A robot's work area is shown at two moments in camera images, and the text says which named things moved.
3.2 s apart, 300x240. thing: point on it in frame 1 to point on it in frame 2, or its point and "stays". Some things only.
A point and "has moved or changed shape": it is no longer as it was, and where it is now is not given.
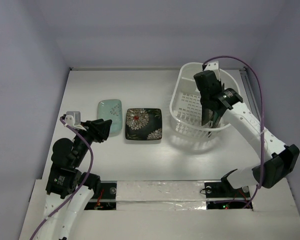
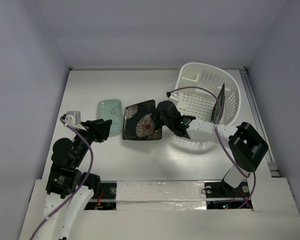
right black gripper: (209, 104) to (163, 115)
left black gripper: (99, 128) stays
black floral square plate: (143, 124) has moved or changed shape
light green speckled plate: (111, 109) stays
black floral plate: (207, 115) to (139, 122)
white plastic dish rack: (186, 111) stays
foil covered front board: (175, 210) stays
